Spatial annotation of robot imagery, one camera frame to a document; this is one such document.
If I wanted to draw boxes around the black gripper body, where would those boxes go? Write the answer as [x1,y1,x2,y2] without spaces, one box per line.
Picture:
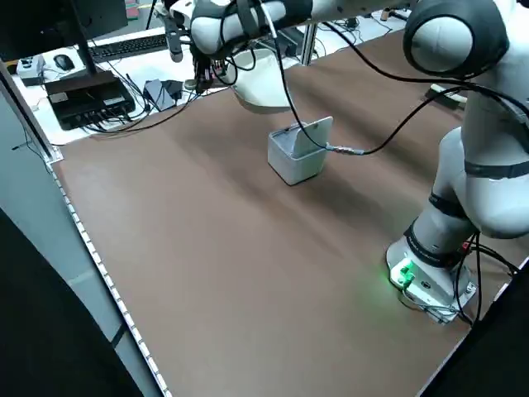
[193,45,227,72]

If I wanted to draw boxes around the pale grey plastic dustpan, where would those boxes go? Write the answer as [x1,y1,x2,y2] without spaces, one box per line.
[206,46,302,112]

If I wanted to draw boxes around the white hand brush black bristles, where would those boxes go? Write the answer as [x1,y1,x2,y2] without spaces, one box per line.
[425,81,469,111]

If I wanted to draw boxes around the white plastic trash can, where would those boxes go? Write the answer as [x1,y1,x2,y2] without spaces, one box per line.
[266,116,335,187]

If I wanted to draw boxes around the black power adapter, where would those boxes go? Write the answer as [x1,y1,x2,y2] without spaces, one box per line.
[143,78,168,112]
[162,79,183,102]

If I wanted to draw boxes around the black keyboard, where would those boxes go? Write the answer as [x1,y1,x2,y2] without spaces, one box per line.
[87,33,169,65]

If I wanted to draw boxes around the grey power supply box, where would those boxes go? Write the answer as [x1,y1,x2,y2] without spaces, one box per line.
[274,31,303,59]

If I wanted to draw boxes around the black electronics box with ports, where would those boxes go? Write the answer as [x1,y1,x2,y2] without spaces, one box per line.
[44,69,136,132]

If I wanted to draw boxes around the black monitor stand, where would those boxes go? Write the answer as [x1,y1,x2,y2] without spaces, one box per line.
[68,0,104,82]

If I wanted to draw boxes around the black computer mouse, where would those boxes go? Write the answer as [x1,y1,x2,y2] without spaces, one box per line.
[52,53,77,71]

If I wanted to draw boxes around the black computer monitor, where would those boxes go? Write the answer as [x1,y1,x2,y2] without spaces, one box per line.
[0,0,130,62]

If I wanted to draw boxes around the small white grey device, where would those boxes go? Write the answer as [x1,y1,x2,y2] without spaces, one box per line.
[16,55,45,87]

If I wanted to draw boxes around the black jointed bracket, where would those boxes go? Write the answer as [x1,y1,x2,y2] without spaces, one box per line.
[155,2,183,64]

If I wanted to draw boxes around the aluminium profile post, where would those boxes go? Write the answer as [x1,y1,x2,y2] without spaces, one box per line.
[300,22,320,66]

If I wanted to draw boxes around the black cable with metal connector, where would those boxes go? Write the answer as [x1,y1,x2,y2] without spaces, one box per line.
[264,0,472,157]

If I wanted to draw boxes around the aluminium frame rail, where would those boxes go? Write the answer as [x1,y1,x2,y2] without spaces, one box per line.
[0,61,65,163]

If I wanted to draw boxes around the black base cable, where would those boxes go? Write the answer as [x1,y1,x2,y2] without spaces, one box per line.
[452,231,520,328]

